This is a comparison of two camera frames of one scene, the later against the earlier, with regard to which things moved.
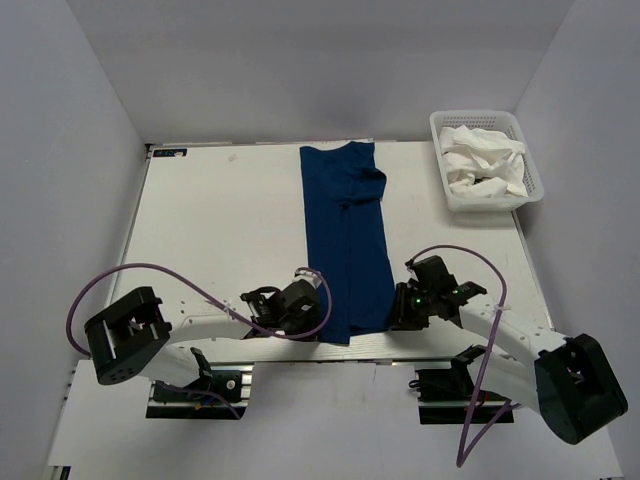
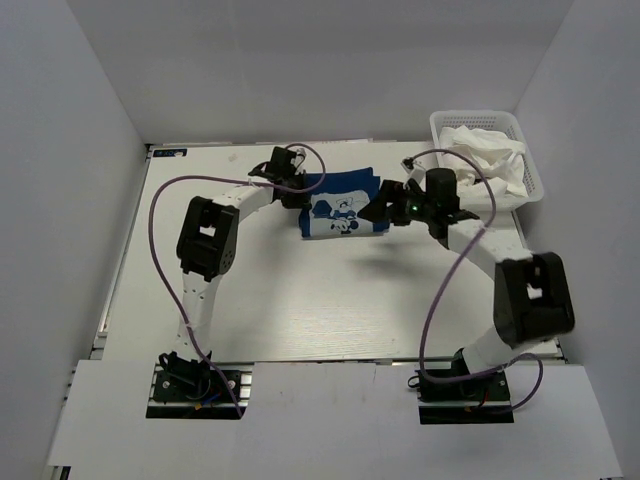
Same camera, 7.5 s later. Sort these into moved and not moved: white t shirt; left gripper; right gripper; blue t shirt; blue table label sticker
Moved: left gripper; blue t shirt; right gripper
Not moved: blue table label sticker; white t shirt
